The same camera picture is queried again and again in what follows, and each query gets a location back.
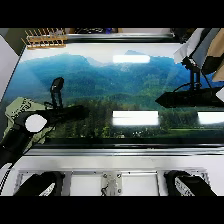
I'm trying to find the white garment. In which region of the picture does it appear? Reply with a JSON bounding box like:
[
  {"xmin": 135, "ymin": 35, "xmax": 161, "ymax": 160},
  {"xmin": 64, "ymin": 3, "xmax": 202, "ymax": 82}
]
[{"xmin": 173, "ymin": 28, "xmax": 207, "ymax": 65}]

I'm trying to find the wooden rack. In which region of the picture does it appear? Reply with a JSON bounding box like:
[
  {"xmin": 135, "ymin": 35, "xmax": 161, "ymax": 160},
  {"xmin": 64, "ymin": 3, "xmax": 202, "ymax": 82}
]
[{"xmin": 21, "ymin": 28, "xmax": 69, "ymax": 51}]

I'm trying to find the black garment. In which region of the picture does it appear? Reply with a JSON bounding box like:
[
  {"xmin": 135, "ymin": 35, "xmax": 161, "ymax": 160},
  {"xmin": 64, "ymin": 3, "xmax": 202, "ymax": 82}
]
[{"xmin": 201, "ymin": 54, "xmax": 224, "ymax": 76}]

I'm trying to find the grey garment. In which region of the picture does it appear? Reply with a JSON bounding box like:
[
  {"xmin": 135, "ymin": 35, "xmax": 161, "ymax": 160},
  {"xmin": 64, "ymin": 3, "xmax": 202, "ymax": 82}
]
[{"xmin": 192, "ymin": 28, "xmax": 222, "ymax": 69}]

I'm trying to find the tan garment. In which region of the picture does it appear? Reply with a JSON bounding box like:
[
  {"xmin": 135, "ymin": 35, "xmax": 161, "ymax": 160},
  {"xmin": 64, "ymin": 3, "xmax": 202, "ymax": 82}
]
[{"xmin": 207, "ymin": 29, "xmax": 224, "ymax": 83}]

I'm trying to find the silver frame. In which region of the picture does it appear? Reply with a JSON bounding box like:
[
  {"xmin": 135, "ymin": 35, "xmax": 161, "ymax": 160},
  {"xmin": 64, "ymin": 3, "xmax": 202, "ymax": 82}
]
[{"xmin": 0, "ymin": 143, "xmax": 224, "ymax": 197}]

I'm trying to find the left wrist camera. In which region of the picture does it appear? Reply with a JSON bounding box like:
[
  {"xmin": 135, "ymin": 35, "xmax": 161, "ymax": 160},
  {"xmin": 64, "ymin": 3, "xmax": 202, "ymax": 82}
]
[{"xmin": 49, "ymin": 76, "xmax": 65, "ymax": 110}]

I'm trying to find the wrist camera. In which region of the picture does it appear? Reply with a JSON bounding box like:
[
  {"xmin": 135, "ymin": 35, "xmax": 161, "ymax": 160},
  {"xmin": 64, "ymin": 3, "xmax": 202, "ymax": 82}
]
[
  {"xmin": 49, "ymin": 76, "xmax": 65, "ymax": 110},
  {"xmin": 181, "ymin": 56, "xmax": 203, "ymax": 92}
]

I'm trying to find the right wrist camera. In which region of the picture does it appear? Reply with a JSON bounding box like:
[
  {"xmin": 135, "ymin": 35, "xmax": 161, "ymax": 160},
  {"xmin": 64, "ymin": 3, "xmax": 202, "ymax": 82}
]
[{"xmin": 181, "ymin": 56, "xmax": 203, "ymax": 92}]

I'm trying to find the black cable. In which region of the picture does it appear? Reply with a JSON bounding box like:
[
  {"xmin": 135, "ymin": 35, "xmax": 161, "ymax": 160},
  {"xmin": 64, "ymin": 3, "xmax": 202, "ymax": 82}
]
[{"xmin": 0, "ymin": 162, "xmax": 14, "ymax": 197}]

